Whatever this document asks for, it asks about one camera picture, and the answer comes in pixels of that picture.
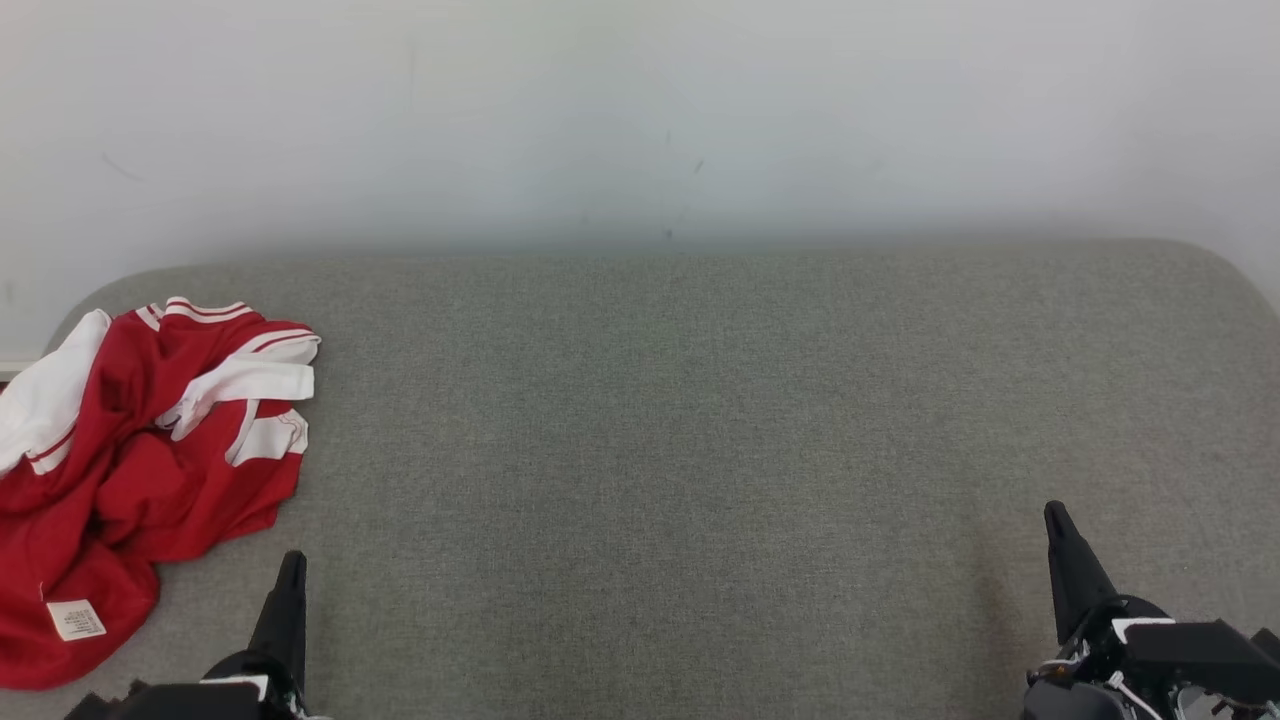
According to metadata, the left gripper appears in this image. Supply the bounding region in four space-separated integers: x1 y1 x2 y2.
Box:
65 550 308 720

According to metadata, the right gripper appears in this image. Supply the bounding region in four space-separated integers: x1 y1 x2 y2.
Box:
1020 500 1216 720

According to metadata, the red basketball jersey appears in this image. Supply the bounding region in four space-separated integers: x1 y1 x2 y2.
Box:
0 297 321 691

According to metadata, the thin white cable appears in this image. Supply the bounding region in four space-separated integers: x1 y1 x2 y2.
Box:
1105 672 1166 720

